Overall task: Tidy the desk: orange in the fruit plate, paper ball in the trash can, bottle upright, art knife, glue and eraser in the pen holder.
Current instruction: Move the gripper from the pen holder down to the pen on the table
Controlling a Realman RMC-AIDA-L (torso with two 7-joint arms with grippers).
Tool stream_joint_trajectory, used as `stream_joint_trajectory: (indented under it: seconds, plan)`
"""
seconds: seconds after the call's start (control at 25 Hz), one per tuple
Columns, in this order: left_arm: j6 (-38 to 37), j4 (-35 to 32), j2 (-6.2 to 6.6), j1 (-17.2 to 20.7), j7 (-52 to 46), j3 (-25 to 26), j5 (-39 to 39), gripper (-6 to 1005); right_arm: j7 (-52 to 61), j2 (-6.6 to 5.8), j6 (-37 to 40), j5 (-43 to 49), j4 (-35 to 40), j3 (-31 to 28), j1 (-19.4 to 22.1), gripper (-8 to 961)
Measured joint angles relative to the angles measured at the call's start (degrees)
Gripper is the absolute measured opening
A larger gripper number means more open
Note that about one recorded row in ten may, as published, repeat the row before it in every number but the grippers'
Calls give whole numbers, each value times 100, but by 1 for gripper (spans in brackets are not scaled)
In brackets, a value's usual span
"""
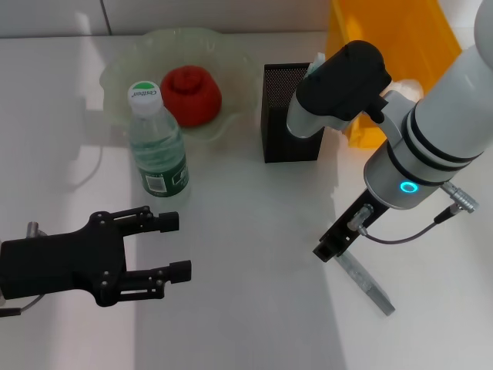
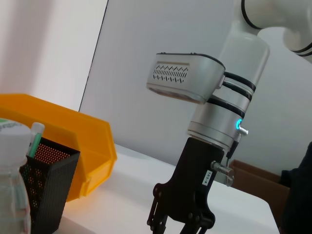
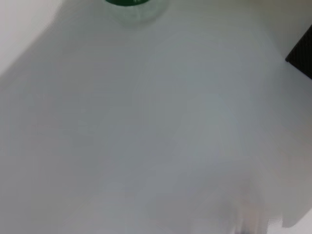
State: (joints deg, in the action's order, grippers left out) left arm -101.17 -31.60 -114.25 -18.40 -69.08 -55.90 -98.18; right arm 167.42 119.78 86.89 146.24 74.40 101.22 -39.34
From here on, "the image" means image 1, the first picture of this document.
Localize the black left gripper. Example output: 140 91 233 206
0 206 193 308

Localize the green white toothbrush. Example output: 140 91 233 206
307 52 327 80

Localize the right gripper connector cable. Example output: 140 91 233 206
346 180 481 246

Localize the white paper ball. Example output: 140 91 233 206
391 79 424 104

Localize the yellow plastic bin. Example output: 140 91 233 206
325 0 463 150

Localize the black mesh pen holder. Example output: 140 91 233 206
260 62 331 164

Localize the clear green-label water bottle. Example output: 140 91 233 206
126 80 192 200

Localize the grey pen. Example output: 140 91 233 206
334 249 397 317

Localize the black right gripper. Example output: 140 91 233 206
312 189 391 264

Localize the red-orange knitted orange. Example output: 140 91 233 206
159 66 223 128

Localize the pale green glass fruit plate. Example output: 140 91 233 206
99 26 259 146

